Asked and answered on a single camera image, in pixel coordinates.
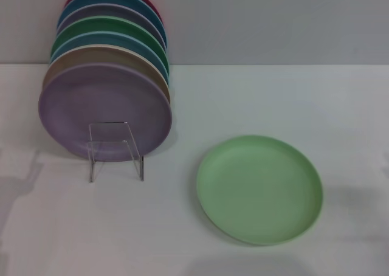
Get light green plate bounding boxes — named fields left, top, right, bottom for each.
left=196, top=134, right=324, bottom=246

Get clear acrylic plate rack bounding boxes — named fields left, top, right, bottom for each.
left=87, top=121, right=145, bottom=184

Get lilac plate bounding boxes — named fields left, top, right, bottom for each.
left=38, top=63, right=173, bottom=163

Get beige plate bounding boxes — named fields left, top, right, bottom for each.
left=42, top=44, right=170, bottom=92

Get light blue plate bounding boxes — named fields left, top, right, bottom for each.
left=49, top=31, right=170, bottom=80

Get dark green plate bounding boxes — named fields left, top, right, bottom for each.
left=50, top=15, right=169, bottom=71

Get grey lavender plate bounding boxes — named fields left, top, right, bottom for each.
left=57, top=4, right=168, bottom=51

